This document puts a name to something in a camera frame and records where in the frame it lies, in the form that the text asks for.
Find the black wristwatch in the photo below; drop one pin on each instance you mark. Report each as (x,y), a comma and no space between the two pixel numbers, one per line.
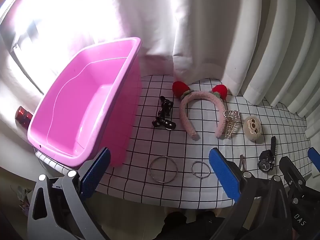
(266,161)

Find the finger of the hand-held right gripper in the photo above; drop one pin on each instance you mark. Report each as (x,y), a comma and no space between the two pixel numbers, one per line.
(292,175)
(314,156)

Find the red water bottle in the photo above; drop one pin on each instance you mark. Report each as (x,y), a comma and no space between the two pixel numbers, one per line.
(23,117)

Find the pink plastic tub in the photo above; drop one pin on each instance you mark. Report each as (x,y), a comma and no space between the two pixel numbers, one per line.
(82,110)

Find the grey metal hair clip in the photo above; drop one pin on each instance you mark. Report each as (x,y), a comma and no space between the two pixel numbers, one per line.
(242,163)

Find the white pleated curtain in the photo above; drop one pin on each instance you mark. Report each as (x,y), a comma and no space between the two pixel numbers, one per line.
(280,55)

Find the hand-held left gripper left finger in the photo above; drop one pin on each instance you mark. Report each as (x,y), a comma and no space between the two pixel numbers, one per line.
(96,170)

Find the small silver bangle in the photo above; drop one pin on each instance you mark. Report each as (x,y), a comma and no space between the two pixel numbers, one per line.
(191,170)

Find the pink strawberry headband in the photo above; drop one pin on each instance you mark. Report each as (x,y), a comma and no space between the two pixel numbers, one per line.
(183,115)

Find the black white checkered tablecloth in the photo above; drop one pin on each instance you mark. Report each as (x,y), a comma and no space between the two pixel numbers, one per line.
(200,147)

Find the white cloth backdrop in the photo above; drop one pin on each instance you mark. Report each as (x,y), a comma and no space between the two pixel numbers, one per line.
(150,17)

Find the round beige plush face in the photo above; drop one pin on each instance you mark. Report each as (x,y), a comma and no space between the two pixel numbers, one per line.
(252,127)

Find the large silver bangle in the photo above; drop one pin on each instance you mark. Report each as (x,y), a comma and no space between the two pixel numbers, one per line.
(150,169)

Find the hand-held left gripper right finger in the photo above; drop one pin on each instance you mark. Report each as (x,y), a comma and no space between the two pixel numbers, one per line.
(222,170)

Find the gold pearl claw clip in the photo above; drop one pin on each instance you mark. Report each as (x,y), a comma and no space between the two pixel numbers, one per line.
(230,123)

